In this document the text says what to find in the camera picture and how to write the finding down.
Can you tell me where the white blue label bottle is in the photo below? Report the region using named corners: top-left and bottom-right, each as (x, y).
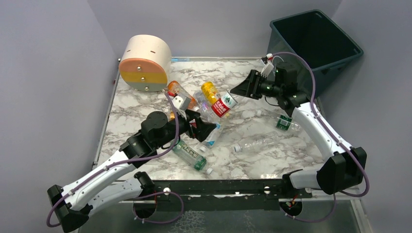
top-left (196, 123), bottom-right (223, 152)

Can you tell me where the red label bottle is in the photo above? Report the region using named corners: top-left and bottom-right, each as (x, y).
top-left (211, 92), bottom-right (238, 118)

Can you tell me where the clear green label bottle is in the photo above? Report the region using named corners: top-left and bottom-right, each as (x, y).
top-left (256, 110), bottom-right (302, 133)

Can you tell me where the clear crushed bottle white cap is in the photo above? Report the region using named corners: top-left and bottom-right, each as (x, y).
top-left (230, 133), bottom-right (280, 153)

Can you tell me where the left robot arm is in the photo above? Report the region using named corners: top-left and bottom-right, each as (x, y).
top-left (46, 110), bottom-right (216, 233)

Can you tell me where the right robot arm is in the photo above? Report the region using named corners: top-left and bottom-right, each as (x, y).
top-left (230, 62), bottom-right (370, 197)

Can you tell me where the dark green plastic bin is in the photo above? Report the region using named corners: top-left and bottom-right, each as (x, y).
top-left (267, 10), bottom-right (364, 98)

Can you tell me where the clear purple label bottle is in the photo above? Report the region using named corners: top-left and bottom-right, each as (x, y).
top-left (193, 90), bottom-right (220, 123)

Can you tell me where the yellow drink bottle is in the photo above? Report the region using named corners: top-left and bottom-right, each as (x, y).
top-left (201, 82), bottom-right (221, 106)

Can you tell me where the green tinted tea bottle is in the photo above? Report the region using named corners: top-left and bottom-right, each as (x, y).
top-left (172, 140), bottom-right (213, 175)

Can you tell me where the orange drink bottle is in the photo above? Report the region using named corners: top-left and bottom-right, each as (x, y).
top-left (168, 81), bottom-right (199, 111)

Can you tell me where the round cream drum box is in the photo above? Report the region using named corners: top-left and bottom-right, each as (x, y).
top-left (119, 34), bottom-right (172, 92)

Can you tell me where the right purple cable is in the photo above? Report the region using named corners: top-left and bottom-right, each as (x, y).
top-left (272, 51), bottom-right (370, 223)

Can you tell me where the purple cable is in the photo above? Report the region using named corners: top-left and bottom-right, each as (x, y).
top-left (46, 91), bottom-right (185, 228)
top-left (272, 51), bottom-right (370, 223)

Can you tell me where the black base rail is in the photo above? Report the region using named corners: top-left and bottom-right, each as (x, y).
top-left (129, 179), bottom-right (333, 212)

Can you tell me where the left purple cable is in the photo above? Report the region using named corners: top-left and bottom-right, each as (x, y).
top-left (46, 91), bottom-right (185, 228)

